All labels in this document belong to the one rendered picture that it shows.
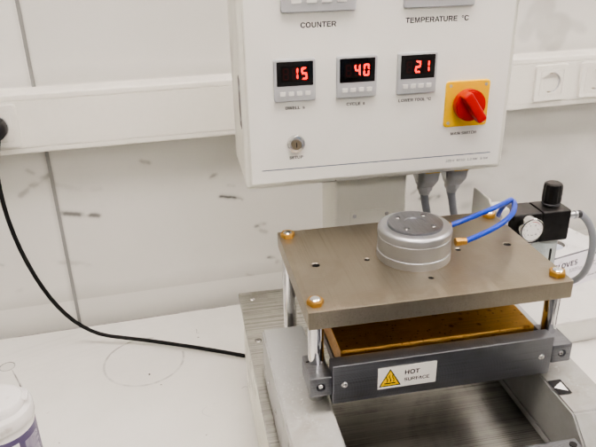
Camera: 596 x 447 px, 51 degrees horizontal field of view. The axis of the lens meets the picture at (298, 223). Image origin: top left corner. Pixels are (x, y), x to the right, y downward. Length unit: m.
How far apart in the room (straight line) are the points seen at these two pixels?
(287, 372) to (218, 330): 0.54
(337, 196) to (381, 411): 0.27
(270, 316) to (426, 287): 0.34
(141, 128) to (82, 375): 0.43
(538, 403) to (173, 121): 0.72
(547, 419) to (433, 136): 0.35
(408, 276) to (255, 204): 0.62
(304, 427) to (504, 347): 0.21
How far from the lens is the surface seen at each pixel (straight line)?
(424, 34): 0.76
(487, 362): 0.67
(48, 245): 1.24
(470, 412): 0.77
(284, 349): 0.73
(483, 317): 0.69
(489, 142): 0.83
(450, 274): 0.66
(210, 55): 1.13
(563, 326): 1.22
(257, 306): 0.94
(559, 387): 0.72
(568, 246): 1.34
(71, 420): 1.08
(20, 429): 0.90
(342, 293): 0.61
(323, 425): 0.63
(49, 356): 1.24
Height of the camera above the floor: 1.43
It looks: 25 degrees down
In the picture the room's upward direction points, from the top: 1 degrees counter-clockwise
